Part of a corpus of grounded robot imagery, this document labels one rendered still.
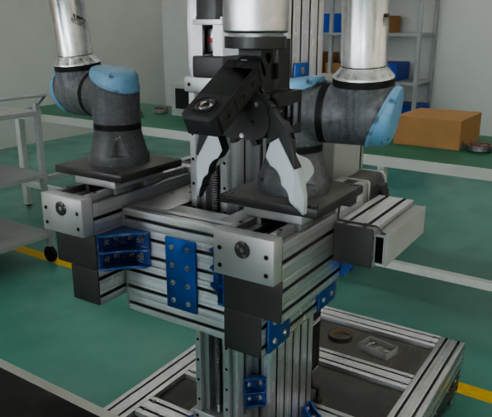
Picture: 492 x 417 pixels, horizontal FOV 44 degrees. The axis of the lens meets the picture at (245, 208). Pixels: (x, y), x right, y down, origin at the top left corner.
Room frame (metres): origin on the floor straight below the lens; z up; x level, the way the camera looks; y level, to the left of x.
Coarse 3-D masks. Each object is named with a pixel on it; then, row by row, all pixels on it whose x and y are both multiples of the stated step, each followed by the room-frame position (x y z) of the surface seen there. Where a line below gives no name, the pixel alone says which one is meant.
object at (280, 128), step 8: (272, 112) 0.68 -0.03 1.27; (272, 120) 0.68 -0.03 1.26; (280, 120) 0.67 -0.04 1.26; (272, 128) 0.68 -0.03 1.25; (280, 128) 0.67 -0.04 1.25; (288, 128) 0.67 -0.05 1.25; (272, 136) 0.68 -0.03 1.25; (280, 136) 0.67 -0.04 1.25; (288, 136) 0.67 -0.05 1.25; (288, 144) 0.67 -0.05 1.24; (288, 152) 0.67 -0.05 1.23; (296, 160) 0.67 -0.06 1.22; (296, 168) 0.66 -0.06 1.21
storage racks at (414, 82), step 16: (336, 32) 6.99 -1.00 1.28; (400, 32) 6.92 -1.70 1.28; (416, 32) 6.92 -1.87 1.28; (432, 32) 6.89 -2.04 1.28; (416, 48) 6.47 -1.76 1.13; (432, 48) 6.88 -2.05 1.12; (416, 64) 6.47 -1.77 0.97; (432, 64) 6.87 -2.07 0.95; (400, 80) 6.74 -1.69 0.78; (416, 80) 6.46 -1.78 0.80; (432, 80) 6.90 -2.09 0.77; (416, 96) 6.47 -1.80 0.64
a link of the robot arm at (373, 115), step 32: (352, 0) 1.12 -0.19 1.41; (384, 0) 1.12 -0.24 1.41; (352, 32) 1.12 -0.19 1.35; (384, 32) 1.12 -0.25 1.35; (352, 64) 1.13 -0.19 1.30; (384, 64) 1.13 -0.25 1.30; (352, 96) 1.12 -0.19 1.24; (384, 96) 1.11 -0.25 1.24; (352, 128) 1.12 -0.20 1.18; (384, 128) 1.10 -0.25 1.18
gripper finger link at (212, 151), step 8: (208, 136) 0.73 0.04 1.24; (224, 136) 0.73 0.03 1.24; (208, 144) 0.73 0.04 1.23; (216, 144) 0.72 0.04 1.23; (224, 144) 0.72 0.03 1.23; (200, 152) 0.73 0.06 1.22; (208, 152) 0.73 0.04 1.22; (216, 152) 0.72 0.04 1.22; (224, 152) 0.72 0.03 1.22; (200, 160) 0.73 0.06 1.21; (208, 160) 0.73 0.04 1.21; (216, 160) 0.73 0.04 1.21; (224, 160) 0.78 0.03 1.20; (200, 168) 0.73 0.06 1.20; (208, 168) 0.73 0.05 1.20; (200, 176) 0.73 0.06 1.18; (208, 176) 0.74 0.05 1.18; (200, 184) 0.73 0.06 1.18; (208, 184) 0.74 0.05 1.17; (200, 192) 0.74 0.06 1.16
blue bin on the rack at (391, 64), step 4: (388, 64) 6.68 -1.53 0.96; (392, 64) 6.66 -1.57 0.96; (396, 64) 6.63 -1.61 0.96; (400, 64) 6.72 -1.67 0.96; (404, 64) 6.83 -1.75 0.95; (408, 64) 6.96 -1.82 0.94; (392, 68) 6.66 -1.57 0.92; (396, 68) 6.63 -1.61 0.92; (400, 68) 6.72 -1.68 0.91; (404, 68) 6.84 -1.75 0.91; (408, 68) 6.97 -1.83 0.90; (396, 72) 6.63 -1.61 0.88; (400, 72) 6.73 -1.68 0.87; (404, 72) 6.85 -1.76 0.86; (408, 72) 6.98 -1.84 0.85; (396, 76) 6.63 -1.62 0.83; (400, 76) 6.74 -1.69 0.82; (404, 76) 6.86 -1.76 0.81; (396, 80) 6.63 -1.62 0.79
